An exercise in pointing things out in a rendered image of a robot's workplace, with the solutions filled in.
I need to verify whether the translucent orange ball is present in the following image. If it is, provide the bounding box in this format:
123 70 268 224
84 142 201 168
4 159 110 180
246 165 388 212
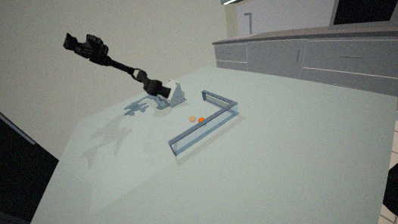
189 116 196 123

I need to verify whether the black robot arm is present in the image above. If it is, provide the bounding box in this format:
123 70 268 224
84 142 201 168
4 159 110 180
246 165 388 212
74 34 171 98

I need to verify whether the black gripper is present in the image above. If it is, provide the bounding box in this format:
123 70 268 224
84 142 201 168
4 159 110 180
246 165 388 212
63 33 109 60

